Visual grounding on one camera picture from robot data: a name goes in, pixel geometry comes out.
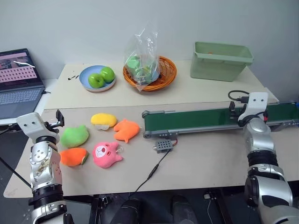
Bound black table frame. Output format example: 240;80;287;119
63;188;246;224

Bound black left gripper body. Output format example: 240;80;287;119
43;120;62;134

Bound orange plush toy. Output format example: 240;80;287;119
59;147;89;167
113;119;141;144

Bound green conveyor belt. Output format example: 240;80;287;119
142;101;299;140

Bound black control box cable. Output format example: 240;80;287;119
129;147;171;199

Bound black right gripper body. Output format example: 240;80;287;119
234;104;248;117

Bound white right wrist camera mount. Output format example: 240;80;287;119
237;91;270;122

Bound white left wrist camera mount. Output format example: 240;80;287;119
16;112;59;141

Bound grey open laptop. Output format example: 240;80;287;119
0;48;46;120

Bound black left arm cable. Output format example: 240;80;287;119
0;123;32;188

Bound orange woven basket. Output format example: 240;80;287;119
122;56;178;91

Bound pink plush toy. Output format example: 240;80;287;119
92;141;124;169

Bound yellow plush toy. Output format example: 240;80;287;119
90;112;117;131

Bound clear plastic bag green contents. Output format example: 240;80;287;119
123;21;161;92

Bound green plush toy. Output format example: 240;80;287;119
60;125;90;148

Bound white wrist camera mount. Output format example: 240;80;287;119
16;112;59;141
237;91;270;122

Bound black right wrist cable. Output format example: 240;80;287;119
228;90;249;104

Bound light blue plate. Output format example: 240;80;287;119
79;65;117;93

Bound thin white cable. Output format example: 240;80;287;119
207;200;214;221

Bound pale green plastic bin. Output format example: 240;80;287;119
190;41;254;82

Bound green apple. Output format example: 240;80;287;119
100;66;115;83
88;73;105;89

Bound grey control box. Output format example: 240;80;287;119
153;140;173;154

